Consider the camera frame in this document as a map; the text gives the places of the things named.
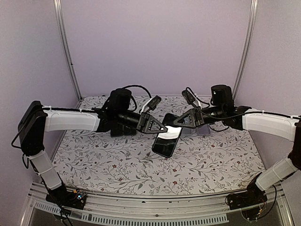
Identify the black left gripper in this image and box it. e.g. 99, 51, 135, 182
117, 110, 168, 135

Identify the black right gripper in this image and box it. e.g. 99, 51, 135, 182
173, 105, 225, 129

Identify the light blue silicone phone case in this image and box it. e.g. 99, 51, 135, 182
181, 117, 192, 137

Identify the lilac silicone phone case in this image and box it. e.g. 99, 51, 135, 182
196, 124, 210, 136

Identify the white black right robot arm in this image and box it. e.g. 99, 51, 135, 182
174, 85, 301, 205

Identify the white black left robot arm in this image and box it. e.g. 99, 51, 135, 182
11, 88, 167, 204

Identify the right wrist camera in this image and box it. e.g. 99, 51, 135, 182
182, 90, 202, 109

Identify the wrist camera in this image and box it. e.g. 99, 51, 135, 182
182, 90, 202, 109
141, 95, 162, 113

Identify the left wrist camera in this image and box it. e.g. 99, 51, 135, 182
141, 95, 162, 113

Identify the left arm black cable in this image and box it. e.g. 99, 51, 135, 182
122, 85, 152, 98

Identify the aluminium front rail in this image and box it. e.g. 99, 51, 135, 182
20, 183, 296, 226

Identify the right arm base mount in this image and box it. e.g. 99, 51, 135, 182
225, 173, 268, 210

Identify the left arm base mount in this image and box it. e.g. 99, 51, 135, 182
45, 184, 87, 210

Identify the aluminium right rear frame post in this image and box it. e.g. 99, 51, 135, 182
232, 0, 258, 100

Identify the aluminium frame post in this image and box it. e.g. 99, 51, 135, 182
232, 0, 258, 100
54, 0, 83, 101

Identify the aluminium left rear frame post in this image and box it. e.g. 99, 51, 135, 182
54, 0, 83, 101

